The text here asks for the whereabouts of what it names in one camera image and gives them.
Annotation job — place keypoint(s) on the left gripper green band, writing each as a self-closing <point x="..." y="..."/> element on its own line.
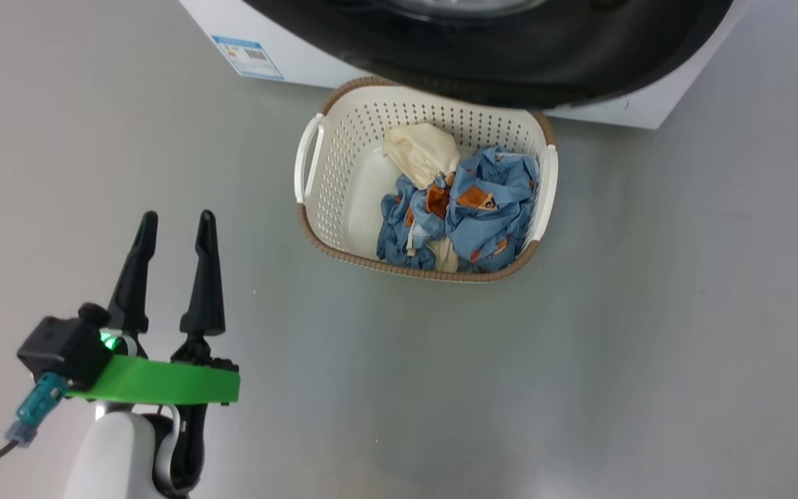
<point x="163" y="381"/>

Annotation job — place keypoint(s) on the dark round washing machine door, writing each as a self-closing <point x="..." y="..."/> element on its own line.
<point x="544" y="55"/>

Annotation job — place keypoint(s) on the cream garment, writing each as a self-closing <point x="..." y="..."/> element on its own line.
<point x="420" y="156"/>

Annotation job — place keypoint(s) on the blue orange patterned garment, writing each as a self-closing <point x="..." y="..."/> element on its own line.
<point x="489" y="222"/>

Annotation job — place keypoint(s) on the cream perforated laundry basket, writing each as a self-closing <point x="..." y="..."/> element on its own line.
<point x="350" y="180"/>

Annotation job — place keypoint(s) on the white washing machine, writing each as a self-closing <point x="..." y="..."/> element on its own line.
<point x="302" y="62"/>

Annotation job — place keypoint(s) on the blue white energy label sticker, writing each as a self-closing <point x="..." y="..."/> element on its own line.
<point x="246" y="57"/>

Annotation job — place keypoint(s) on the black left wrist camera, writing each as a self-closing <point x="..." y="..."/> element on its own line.
<point x="59" y="346"/>

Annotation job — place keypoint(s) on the teal left camera connector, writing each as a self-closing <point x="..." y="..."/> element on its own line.
<point x="39" y="405"/>

